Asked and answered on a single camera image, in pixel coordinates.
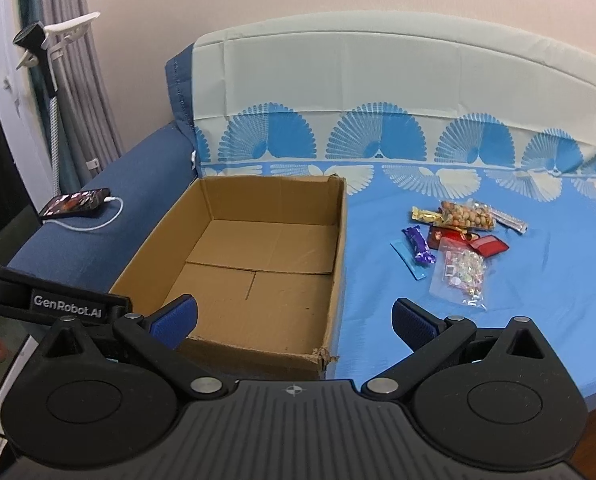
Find black smartphone lit screen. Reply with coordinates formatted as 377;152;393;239
39;188;110;221

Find light blue stick sachet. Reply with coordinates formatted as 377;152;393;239
390;240;428;281

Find yellow gold snack bar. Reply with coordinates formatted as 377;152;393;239
411;207;442;226

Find red coffee pouch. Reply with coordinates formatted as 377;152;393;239
427;226;470;250

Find clear bag of coated peanuts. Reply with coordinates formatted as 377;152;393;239
438;200;496;231

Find silver foil snack stick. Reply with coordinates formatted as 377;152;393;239
491;209;528;234

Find grey curtain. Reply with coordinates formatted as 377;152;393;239
18;0;123;192

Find clear bag of colourful candies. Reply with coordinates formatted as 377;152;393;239
429;238;487;310

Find purple chocolate bar wrapper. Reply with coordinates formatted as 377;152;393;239
402;226;436;266

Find open brown cardboard box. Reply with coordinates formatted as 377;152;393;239
111;174;347;380

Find white charging cable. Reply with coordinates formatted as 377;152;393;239
52;195;126;233

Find blue fabric sofa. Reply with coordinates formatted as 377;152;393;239
8;46;199;292

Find red stick sachet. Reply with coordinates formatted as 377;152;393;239
468;235;510;258

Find white black phone holder stand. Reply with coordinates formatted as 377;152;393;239
13;12;100;195

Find blue white fan-pattern sheet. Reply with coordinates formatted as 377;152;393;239
192;13;596;406

